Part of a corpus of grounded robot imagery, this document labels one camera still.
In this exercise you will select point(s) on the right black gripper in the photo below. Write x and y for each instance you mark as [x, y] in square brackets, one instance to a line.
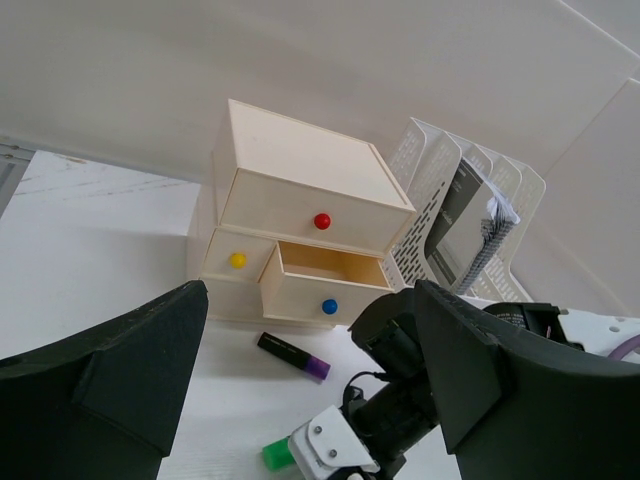
[392, 421]

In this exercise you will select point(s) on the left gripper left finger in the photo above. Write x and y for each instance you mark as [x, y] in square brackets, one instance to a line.
[104, 403]

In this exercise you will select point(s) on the white plastic file organizer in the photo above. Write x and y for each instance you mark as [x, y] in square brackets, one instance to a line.
[424, 164]

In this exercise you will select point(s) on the green cap black marker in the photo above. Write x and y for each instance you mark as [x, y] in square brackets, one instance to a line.
[277, 455]

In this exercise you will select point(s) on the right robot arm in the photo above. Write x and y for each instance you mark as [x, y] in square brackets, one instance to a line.
[387, 332]

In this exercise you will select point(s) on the drawer with blue knob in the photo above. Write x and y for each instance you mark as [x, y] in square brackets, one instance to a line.
[312, 284]

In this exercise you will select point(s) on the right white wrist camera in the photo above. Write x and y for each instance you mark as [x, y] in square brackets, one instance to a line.
[327, 445]

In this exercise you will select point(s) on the cream wooden drawer cabinet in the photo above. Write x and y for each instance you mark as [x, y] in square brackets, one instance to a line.
[254, 139]

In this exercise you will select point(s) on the purple cap black marker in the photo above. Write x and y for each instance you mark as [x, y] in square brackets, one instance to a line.
[294, 356]

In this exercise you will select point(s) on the grey black booklet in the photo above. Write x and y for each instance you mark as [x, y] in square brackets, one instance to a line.
[470, 226]

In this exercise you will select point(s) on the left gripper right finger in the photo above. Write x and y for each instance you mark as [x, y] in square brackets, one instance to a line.
[514, 405]

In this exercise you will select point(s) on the cream top drawer red knob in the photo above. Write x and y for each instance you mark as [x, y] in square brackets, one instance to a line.
[295, 212]

